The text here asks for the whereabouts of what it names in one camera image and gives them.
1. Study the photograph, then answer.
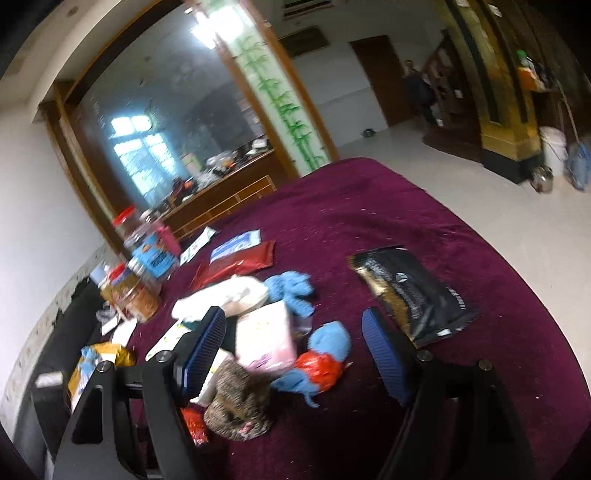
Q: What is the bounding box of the dark wall plaque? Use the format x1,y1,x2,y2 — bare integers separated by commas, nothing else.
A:
277,25,331,58

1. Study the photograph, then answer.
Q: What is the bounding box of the pink tissue pack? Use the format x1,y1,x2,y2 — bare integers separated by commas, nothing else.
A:
235,302,298,374

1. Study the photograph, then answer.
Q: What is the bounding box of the white paper packet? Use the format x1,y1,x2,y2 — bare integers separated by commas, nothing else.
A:
179,226,219,266

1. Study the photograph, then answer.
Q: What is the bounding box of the brown wooden door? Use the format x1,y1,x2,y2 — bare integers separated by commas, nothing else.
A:
348,34,407,127

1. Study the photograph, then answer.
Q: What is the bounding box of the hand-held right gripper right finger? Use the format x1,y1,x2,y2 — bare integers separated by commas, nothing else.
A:
361,307,539,480

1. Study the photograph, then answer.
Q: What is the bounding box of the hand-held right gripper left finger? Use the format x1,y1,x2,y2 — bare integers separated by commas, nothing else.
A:
52,305,228,480

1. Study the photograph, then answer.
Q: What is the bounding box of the black sofa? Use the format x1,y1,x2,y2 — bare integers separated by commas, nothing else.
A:
11,277,121,472

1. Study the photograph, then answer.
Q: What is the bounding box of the blue label plastic jar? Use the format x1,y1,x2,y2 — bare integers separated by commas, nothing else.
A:
127,226,181,282

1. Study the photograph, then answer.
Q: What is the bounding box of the white paper slip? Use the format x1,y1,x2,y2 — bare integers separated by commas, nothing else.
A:
111,318,138,347

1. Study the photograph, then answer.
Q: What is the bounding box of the yellow bag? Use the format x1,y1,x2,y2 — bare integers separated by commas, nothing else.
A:
67,342,137,411

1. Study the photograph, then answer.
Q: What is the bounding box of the dark red foil packet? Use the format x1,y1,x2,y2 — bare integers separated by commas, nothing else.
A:
190,241,276,291

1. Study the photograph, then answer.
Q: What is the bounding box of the pink box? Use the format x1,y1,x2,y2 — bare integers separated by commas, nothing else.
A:
154,220,182,257

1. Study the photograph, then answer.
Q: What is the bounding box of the black and gold snack packet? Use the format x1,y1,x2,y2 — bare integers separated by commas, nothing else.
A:
347,247,481,349

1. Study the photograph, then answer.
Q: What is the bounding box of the metal pot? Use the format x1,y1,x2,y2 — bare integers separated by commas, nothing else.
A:
530,166,555,192

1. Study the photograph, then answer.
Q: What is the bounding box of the small red packet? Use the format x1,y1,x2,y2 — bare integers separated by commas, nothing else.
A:
181,406,211,448

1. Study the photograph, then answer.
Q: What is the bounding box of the red lid plastic jar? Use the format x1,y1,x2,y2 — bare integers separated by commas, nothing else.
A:
112,205,153,252

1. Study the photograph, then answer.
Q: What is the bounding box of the white plastic bucket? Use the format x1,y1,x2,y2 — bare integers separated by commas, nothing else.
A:
539,126,568,177

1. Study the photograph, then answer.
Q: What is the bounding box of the green bamboo print panel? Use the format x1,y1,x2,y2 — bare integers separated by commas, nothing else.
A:
226,34,331,169

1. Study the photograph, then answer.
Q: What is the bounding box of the wooden cabinet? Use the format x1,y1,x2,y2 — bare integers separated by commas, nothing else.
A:
159,148,278,241

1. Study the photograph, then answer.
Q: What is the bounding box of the jar with orange contents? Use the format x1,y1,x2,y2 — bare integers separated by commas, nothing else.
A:
99,263,162,323

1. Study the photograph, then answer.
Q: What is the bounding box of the white and blue packet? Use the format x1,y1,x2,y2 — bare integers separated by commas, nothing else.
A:
210,229,262,264

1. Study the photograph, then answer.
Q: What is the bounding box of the white card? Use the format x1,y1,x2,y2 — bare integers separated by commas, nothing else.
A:
145,318,195,361

